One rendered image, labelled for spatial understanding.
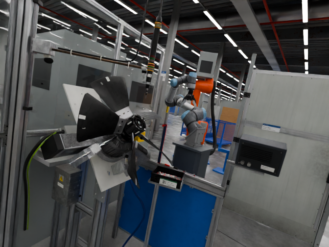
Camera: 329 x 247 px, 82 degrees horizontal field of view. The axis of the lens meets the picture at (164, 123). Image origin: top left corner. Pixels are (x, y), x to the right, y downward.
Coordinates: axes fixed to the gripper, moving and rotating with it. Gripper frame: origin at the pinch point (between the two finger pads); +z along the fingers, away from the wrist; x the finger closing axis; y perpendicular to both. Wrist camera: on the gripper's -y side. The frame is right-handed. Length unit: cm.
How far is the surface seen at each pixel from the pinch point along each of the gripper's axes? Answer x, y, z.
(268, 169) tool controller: -61, -61, 29
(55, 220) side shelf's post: 81, -74, 94
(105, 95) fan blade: 40, -84, -5
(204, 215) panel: -28, -51, 75
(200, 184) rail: -22, -50, 52
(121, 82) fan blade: 35, -74, -14
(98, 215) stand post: 36, -88, 70
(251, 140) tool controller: -49, -59, 13
